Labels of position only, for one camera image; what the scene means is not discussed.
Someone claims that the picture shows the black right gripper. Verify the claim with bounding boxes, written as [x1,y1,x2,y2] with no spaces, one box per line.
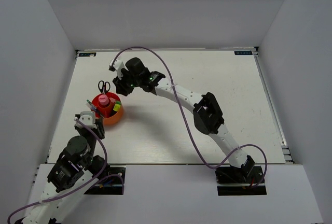
[114,67,142,96]

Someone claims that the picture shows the black handled scissors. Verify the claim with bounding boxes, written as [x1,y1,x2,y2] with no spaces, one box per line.
[98,80,111,94]

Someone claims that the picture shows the yellow cap black highlighter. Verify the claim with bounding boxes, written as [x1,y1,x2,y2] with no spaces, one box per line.
[113,103,121,112]

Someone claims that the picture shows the green ink pen refill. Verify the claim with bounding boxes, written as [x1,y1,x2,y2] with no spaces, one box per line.
[86,100,100,115]

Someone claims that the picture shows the pink glue stick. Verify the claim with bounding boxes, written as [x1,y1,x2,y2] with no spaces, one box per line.
[98,94,110,108]

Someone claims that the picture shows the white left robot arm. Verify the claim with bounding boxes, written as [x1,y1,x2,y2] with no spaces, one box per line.
[17,111,110,223]

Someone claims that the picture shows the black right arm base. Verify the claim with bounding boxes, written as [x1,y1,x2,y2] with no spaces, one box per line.
[215,166,267,196]

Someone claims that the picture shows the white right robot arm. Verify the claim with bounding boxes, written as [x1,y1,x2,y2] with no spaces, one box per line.
[109,58,255,183]

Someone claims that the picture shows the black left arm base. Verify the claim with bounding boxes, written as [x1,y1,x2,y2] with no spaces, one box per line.
[85,155,126,195]

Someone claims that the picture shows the orange round organizer container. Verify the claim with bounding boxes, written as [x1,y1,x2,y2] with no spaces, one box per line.
[92,92,124,125]

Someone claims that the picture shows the blue label sticker left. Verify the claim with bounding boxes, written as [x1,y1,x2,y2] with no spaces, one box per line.
[78,52,96,57]

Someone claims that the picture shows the blue label sticker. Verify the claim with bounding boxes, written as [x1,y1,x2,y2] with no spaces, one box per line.
[78,52,96,57]
[234,51,253,55]

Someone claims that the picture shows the blue label sticker right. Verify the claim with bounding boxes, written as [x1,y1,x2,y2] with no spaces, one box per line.
[234,51,253,55]

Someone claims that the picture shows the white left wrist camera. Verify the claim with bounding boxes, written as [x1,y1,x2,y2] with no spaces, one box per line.
[74,111,96,129]

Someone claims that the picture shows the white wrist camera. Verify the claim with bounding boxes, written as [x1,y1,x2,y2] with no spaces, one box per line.
[108,59,125,79]
[74,111,96,129]

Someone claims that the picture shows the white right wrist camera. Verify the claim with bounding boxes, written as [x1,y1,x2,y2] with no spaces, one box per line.
[108,59,125,79]

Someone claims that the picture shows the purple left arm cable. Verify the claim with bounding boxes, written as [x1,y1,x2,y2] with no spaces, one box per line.
[7,120,125,224]

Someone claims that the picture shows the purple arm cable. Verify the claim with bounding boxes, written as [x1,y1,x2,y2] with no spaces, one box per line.
[7,120,125,224]
[113,47,268,188]

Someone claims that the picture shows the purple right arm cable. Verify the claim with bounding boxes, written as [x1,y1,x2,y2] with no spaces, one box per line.
[113,47,268,188]

